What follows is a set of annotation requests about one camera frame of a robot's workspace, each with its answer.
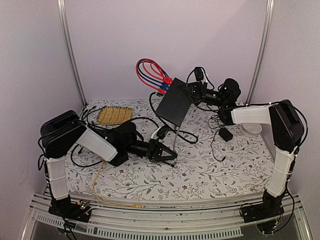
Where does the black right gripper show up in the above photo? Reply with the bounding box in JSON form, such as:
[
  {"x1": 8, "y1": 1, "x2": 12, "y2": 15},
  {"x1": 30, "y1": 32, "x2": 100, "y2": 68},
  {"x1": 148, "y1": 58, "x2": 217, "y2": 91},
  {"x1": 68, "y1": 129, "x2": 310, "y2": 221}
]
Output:
[{"x1": 176, "y1": 81, "x2": 227, "y2": 107}]

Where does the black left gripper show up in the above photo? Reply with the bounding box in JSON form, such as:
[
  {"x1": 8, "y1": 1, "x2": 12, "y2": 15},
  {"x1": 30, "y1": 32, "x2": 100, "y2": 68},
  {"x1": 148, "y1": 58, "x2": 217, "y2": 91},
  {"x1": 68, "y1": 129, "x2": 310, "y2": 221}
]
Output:
[{"x1": 125, "y1": 139, "x2": 178, "y2": 164}]

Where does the black network switch box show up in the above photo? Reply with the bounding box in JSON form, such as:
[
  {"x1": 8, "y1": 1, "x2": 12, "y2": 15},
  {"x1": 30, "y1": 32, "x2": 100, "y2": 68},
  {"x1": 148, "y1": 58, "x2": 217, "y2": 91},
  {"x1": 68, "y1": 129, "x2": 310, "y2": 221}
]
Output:
[{"x1": 155, "y1": 78, "x2": 192, "y2": 127}]

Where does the black ethernet cable teal boot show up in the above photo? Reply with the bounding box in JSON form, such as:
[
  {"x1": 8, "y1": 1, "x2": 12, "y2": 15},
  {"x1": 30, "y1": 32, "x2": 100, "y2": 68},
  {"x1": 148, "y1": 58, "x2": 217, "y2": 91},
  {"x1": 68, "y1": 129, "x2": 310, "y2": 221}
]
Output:
[{"x1": 148, "y1": 92, "x2": 199, "y2": 144}]

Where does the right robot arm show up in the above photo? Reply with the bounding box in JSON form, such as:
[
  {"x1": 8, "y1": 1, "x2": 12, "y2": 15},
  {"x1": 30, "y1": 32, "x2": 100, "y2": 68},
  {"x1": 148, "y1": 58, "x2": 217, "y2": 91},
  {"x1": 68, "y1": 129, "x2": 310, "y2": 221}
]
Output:
[{"x1": 178, "y1": 78, "x2": 308, "y2": 221}]

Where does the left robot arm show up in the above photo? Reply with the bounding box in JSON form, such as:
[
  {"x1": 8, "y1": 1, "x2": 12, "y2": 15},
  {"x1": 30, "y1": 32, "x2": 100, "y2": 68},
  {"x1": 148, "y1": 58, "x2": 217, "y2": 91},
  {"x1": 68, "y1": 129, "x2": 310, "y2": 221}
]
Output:
[{"x1": 38, "y1": 110, "x2": 178, "y2": 217}]

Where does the floral patterned table cloth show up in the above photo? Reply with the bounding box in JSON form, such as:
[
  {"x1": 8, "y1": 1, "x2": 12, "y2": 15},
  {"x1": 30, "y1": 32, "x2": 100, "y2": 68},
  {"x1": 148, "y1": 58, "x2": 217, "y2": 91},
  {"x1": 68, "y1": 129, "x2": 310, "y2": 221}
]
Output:
[{"x1": 51, "y1": 98, "x2": 280, "y2": 201}]

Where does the black power adapter brick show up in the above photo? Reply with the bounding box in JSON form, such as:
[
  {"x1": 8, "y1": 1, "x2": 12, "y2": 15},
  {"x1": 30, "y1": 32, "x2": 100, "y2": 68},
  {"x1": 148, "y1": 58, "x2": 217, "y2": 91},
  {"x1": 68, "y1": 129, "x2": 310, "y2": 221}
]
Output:
[{"x1": 218, "y1": 127, "x2": 233, "y2": 142}]

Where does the yellow woven mat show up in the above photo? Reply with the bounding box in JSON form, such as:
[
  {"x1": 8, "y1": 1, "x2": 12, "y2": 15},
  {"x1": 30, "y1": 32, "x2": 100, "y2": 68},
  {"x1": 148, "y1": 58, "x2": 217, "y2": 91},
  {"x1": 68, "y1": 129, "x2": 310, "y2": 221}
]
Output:
[{"x1": 96, "y1": 106, "x2": 134, "y2": 125}]

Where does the white ceramic bowl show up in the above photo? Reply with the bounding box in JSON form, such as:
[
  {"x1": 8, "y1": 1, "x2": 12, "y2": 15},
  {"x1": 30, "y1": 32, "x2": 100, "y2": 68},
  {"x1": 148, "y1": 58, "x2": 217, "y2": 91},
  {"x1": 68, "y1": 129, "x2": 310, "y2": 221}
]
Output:
[{"x1": 241, "y1": 123, "x2": 262, "y2": 137}]

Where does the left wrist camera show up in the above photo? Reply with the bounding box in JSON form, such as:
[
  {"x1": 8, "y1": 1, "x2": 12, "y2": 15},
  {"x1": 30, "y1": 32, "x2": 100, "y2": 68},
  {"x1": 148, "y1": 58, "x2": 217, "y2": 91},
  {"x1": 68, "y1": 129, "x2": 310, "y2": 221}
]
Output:
[{"x1": 151, "y1": 125, "x2": 169, "y2": 140}]

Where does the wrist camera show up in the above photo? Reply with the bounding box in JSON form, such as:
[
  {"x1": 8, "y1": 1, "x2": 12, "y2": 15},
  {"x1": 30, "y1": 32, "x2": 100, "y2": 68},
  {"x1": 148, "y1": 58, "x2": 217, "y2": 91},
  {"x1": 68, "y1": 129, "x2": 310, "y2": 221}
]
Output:
[
  {"x1": 151, "y1": 125, "x2": 169, "y2": 140},
  {"x1": 218, "y1": 78, "x2": 241, "y2": 106}
]

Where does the blue ethernet cable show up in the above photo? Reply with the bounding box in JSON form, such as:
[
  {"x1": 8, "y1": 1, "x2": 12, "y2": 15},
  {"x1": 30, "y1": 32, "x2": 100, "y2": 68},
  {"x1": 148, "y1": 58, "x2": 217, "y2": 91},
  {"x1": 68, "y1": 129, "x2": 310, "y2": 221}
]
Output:
[{"x1": 138, "y1": 62, "x2": 171, "y2": 95}]

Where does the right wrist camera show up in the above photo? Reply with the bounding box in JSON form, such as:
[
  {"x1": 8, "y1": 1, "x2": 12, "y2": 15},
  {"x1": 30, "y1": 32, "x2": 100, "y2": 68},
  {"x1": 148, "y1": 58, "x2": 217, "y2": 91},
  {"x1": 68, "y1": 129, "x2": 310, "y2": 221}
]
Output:
[{"x1": 218, "y1": 78, "x2": 241, "y2": 106}]

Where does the red ethernet cable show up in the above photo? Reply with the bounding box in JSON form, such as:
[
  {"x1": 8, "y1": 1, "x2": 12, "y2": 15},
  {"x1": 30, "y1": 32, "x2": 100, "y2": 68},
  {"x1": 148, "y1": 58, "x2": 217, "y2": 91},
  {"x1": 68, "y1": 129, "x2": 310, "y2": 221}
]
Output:
[{"x1": 135, "y1": 58, "x2": 174, "y2": 95}]

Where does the yellow ethernet cable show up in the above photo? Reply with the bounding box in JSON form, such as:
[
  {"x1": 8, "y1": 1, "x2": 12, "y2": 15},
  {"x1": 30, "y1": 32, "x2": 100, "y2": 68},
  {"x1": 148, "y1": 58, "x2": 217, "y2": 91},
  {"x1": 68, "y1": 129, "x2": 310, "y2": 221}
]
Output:
[{"x1": 92, "y1": 161, "x2": 145, "y2": 210}]

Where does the right aluminium frame post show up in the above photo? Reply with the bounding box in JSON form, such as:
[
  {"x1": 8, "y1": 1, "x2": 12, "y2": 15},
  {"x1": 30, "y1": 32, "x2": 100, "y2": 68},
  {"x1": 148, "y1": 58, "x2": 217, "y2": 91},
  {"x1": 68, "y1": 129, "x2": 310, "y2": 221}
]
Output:
[{"x1": 245, "y1": 0, "x2": 275, "y2": 104}]

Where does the aluminium frame post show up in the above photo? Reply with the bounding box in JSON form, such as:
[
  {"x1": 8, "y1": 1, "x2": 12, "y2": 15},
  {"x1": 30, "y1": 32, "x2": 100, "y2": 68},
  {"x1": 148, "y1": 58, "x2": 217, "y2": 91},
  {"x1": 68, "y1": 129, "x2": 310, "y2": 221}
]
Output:
[
  {"x1": 245, "y1": 0, "x2": 275, "y2": 104},
  {"x1": 56, "y1": 0, "x2": 88, "y2": 107}
]

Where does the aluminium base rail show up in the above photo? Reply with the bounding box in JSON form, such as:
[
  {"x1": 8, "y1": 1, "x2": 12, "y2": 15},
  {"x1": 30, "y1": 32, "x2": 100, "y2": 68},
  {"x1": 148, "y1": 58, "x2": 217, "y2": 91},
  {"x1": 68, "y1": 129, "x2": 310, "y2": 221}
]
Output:
[{"x1": 21, "y1": 192, "x2": 315, "y2": 240}]

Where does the left aluminium frame post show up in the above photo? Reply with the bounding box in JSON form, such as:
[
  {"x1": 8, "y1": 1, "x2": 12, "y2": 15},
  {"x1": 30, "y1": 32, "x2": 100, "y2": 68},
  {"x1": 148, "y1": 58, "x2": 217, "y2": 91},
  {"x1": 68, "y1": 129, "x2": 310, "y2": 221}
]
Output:
[{"x1": 56, "y1": 0, "x2": 88, "y2": 107}]

